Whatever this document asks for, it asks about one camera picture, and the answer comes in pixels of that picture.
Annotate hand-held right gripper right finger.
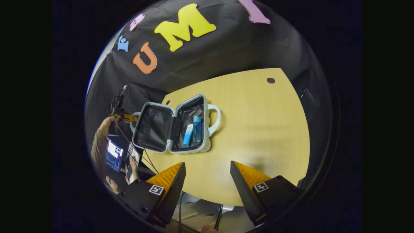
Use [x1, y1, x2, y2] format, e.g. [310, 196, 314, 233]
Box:
[230, 160, 304, 226]

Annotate laptop with lit screen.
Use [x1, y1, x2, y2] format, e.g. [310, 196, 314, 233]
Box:
[105, 139, 126, 172]

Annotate white flat object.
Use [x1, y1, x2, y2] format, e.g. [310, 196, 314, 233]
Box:
[125, 143, 141, 184]

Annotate black cable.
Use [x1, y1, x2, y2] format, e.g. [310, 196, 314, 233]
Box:
[213, 204, 224, 231]
[110, 86, 159, 174]

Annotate clear blue skin care tube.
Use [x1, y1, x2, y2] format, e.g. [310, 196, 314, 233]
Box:
[182, 124, 194, 147]

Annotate teal bottle with blue cap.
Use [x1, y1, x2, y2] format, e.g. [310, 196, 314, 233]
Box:
[192, 116, 202, 145]

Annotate light blue suitcase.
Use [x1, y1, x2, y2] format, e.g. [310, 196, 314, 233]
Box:
[129, 94, 222, 155]

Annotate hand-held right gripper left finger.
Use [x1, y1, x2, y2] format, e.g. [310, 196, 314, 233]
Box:
[118, 162, 187, 227]

